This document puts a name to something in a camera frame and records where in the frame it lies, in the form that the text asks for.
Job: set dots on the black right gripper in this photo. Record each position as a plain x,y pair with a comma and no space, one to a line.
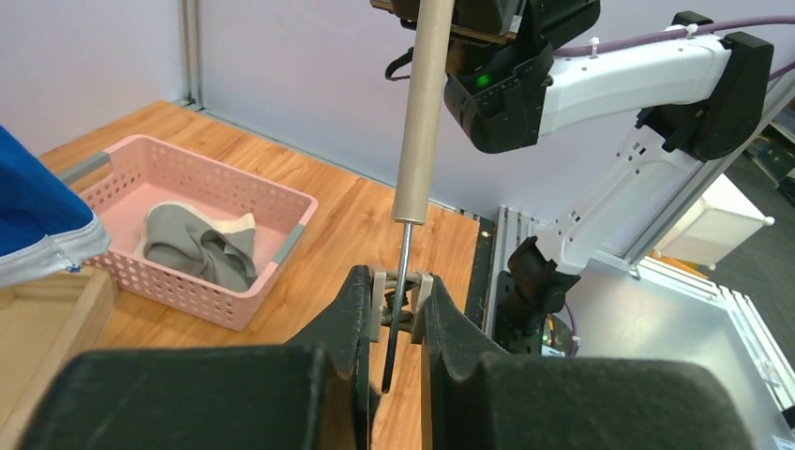
529,23

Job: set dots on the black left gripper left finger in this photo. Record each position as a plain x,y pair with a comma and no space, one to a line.
311,392

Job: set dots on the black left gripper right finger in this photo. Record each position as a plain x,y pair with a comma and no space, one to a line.
478,396

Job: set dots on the beige hanger with black underwear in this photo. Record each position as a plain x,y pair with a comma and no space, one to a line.
410,207

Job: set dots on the grey white underwear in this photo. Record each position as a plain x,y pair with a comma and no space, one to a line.
179,236

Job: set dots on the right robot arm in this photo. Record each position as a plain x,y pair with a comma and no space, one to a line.
512,73

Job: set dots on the blue underwear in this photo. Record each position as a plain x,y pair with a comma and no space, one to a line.
45,227

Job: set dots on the pink plastic basket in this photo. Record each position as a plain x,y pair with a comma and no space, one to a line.
146,172

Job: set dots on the wooden clothes rack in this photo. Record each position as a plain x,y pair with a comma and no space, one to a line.
44,324

